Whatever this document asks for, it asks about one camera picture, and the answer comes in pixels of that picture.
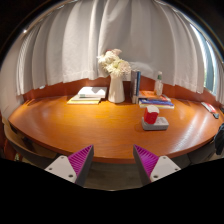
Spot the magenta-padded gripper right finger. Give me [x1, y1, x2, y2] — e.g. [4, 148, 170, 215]
[132, 143, 182, 187]

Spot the black backpack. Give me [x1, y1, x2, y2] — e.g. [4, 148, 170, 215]
[213, 123, 224, 156]

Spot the white book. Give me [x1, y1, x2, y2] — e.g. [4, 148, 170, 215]
[77, 86, 108, 100]

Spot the white flower bouquet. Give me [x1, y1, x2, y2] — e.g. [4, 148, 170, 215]
[96, 48, 132, 79]

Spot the white curtain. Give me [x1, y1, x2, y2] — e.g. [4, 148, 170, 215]
[0, 0, 224, 119]

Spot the dark chair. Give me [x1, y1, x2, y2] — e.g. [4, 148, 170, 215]
[0, 114, 63, 169]

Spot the red and white charger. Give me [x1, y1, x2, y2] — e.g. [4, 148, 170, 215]
[143, 105, 160, 125]

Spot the white ceramic vase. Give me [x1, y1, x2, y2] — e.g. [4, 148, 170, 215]
[107, 73, 126, 104]

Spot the clear bottle green cap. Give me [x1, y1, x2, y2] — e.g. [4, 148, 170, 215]
[153, 70, 164, 98]

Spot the yellow book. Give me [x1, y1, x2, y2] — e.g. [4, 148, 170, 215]
[66, 94, 103, 106]

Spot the window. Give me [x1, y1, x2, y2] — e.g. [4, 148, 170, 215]
[199, 36, 218, 94]

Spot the red booklet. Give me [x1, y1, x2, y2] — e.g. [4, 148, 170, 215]
[200, 101, 218, 114]

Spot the orange book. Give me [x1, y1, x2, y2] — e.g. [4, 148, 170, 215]
[138, 90, 172, 103]

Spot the grey upright book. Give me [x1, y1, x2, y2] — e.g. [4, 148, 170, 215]
[130, 69, 138, 105]

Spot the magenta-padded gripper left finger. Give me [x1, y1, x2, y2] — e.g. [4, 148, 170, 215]
[44, 144, 95, 188]

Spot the blue flat book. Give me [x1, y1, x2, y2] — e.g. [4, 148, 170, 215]
[138, 98, 175, 109]

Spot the grey white power strip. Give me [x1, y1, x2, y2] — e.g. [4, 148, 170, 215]
[141, 116, 170, 131]

